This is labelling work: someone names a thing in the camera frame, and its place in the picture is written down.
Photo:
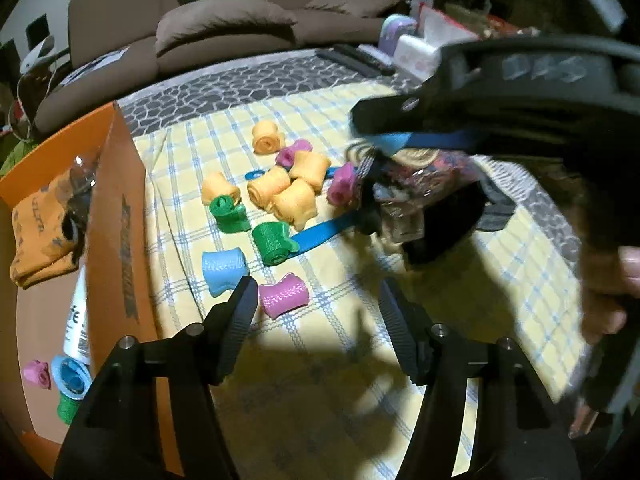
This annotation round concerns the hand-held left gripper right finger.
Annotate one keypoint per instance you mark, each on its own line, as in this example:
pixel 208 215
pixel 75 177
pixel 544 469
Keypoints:
pixel 396 321

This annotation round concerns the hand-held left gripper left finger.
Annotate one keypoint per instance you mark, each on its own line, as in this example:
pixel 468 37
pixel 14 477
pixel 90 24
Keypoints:
pixel 239 312

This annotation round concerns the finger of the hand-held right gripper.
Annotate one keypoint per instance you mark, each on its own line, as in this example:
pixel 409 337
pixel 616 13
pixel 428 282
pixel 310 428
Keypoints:
pixel 400 141

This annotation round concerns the blue towel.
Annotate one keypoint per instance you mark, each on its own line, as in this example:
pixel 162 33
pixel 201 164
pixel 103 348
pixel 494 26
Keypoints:
pixel 225 270
pixel 70 375

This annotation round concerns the pink towel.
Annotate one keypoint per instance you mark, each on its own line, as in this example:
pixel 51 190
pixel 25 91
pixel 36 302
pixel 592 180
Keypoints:
pixel 37 374
pixel 344 186
pixel 284 297
pixel 292 154

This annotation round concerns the colourful plastic bag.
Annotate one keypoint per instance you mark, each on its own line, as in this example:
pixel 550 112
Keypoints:
pixel 440 172

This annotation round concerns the green towel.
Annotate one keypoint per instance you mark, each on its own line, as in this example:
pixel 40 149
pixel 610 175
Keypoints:
pixel 67 407
pixel 229 214
pixel 272 242

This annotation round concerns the orange hair roller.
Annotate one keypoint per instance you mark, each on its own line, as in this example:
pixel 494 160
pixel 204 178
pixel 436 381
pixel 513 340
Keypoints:
pixel 268 189
pixel 296 206
pixel 267 137
pixel 219 189
pixel 310 170

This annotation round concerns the orange cardboard box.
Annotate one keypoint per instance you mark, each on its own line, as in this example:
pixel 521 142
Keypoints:
pixel 120 240

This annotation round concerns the person's right hand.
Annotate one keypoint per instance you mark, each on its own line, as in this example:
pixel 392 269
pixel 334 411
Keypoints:
pixel 607 305

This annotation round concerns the black clip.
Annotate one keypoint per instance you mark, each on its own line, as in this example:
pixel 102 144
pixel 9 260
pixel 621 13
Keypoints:
pixel 370 210

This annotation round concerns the clear plastic case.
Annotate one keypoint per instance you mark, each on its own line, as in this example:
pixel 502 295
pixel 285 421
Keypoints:
pixel 400 222

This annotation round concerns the white wipes box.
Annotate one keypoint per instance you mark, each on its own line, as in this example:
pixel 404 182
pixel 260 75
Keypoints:
pixel 415 57

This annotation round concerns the grey remote control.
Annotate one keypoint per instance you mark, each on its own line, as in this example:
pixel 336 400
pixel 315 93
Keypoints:
pixel 377 51

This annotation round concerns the long black remote control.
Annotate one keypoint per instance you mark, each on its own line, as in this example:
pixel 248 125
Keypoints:
pixel 345 62

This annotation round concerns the black pouch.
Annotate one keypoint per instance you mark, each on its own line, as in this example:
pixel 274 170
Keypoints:
pixel 440 232

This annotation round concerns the yellow plaid cloth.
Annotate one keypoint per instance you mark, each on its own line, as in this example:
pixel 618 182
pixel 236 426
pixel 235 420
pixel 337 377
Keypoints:
pixel 325 395

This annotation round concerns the purple container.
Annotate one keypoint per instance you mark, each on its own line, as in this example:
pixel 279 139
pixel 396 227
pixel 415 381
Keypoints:
pixel 397 30

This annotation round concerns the red and white box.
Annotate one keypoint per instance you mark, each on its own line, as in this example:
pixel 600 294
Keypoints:
pixel 440 22

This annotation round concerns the orange hair roller top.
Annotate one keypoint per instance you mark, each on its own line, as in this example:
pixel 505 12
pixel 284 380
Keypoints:
pixel 267 137

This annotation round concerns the white tube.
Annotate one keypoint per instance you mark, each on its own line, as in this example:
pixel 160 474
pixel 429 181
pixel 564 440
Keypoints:
pixel 77 320

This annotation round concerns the clear plastic bottle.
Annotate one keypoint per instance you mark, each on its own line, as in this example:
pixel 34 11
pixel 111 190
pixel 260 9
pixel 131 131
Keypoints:
pixel 84 172

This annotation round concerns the large brown cushion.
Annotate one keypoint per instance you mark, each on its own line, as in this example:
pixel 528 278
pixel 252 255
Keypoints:
pixel 225 25

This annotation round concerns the orange printed cloth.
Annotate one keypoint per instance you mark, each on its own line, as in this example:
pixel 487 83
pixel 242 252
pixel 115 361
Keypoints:
pixel 40 240

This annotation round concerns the brown armchair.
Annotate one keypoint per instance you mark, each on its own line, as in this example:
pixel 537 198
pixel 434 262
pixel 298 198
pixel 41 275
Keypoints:
pixel 75 105

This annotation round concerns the green cloth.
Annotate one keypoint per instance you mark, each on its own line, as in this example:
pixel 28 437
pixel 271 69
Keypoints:
pixel 15 155

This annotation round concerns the papers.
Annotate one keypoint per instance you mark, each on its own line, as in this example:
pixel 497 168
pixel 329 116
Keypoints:
pixel 97 64

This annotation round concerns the brown sofa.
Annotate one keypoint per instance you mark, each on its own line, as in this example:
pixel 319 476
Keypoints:
pixel 115 15

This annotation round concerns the white handheld device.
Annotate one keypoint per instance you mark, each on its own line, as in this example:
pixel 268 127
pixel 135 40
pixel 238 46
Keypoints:
pixel 37 54

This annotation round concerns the black box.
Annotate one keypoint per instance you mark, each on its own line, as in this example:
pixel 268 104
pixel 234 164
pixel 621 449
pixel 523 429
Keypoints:
pixel 37 29

